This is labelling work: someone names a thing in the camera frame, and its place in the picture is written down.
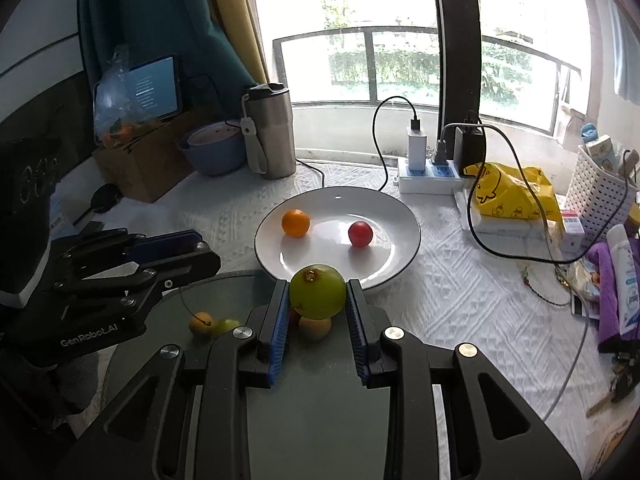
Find black charger cable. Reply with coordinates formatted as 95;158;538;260
372;96;422;191

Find yellow fruit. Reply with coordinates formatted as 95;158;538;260
298;316;332;343

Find yellow curtain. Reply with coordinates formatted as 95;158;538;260
220;0;273;88

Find black looping cable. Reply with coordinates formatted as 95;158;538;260
466;147;640;264

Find grey cable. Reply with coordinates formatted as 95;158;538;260
442;122;592;421

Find dark window frame post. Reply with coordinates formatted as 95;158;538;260
430;0;483;156

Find yellow plastic bag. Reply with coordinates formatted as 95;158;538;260
462;162;563;223

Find large green fruit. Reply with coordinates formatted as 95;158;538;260
290;264;347;320

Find white plastic basket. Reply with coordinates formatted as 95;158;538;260
565;145;640;256

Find orange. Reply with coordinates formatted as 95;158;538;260
281;208;311;238

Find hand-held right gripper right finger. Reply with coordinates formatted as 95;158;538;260
346;279;583;480

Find black charger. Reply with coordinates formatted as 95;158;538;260
452;122;487;167

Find white bowl of fruit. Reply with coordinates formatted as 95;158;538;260
254;186;422;295

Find tablet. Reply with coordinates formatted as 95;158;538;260
95;55;182;123

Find teal curtain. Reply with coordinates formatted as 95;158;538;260
80;0;257;121

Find beige paper bag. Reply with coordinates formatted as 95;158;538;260
557;105;587;148

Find small red white box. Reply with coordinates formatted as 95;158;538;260
560;210;586;252

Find white power strip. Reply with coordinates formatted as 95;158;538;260
397;157;473;195

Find cardboard box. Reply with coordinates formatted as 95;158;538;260
92;107;221;204

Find bunch of keys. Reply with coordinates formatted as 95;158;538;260
607;355;640;403

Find white charger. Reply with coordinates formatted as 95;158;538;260
406;117;427;173

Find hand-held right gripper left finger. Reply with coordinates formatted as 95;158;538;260
60;280;296;480

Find clear bag of oranges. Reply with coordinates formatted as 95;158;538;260
95;45;166;148

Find small red fruit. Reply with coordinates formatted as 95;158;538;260
348;220;373;248

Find white tube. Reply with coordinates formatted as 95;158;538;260
606;224;640;338

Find steel tumbler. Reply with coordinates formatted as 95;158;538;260
241;82;297;181

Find blue bowl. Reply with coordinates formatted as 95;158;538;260
177;120;248;177

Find small yellow apricot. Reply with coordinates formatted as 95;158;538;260
188;311;217;338

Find balcony railing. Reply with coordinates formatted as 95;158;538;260
272;25;581;136

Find grey round mat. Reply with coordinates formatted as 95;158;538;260
100;270;393;480

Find thin black cable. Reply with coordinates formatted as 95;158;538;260
295;159;328;188

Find flat white box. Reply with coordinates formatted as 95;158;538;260
452;187;535;237

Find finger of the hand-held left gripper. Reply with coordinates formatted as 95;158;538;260
54;244;222;329
50;228;203;282

